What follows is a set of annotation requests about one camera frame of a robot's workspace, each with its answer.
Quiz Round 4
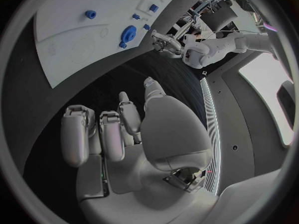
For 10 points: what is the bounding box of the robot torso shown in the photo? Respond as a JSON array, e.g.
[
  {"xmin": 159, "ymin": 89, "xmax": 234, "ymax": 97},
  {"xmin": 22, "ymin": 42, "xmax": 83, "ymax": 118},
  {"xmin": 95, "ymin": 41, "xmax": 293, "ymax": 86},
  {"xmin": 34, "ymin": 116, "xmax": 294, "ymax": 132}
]
[{"xmin": 199, "ymin": 50, "xmax": 298, "ymax": 196}]

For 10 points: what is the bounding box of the white cable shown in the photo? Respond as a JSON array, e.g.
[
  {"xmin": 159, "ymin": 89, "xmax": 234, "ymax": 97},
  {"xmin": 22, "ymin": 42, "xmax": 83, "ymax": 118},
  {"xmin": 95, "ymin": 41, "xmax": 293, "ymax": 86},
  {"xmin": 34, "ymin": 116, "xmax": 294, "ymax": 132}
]
[{"xmin": 200, "ymin": 29, "xmax": 269, "ymax": 42}]

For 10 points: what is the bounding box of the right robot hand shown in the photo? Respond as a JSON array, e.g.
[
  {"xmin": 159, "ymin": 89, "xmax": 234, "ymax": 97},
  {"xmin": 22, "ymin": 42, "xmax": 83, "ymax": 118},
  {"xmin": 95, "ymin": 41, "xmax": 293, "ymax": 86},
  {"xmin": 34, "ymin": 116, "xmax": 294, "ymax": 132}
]
[{"xmin": 60, "ymin": 76, "xmax": 222, "ymax": 224}]

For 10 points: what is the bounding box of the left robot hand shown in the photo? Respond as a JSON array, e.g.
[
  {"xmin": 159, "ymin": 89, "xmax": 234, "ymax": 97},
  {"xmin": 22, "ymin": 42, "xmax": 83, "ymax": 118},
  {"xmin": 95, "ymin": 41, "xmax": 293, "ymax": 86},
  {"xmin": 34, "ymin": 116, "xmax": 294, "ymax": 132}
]
[{"xmin": 150, "ymin": 29, "xmax": 183, "ymax": 56}]

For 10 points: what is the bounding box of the white task board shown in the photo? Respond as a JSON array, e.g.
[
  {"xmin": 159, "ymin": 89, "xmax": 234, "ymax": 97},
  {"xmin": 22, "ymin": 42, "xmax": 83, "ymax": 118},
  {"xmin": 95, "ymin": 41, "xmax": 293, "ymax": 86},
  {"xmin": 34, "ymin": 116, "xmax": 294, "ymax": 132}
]
[{"xmin": 33, "ymin": 0, "xmax": 189, "ymax": 89}]

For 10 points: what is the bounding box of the dark monitor screen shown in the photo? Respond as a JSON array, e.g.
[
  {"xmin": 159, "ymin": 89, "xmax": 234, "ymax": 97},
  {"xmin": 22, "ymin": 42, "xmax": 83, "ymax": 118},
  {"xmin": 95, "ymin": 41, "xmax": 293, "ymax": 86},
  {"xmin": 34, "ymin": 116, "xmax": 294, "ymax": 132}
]
[{"xmin": 200, "ymin": 2, "xmax": 239, "ymax": 32}]

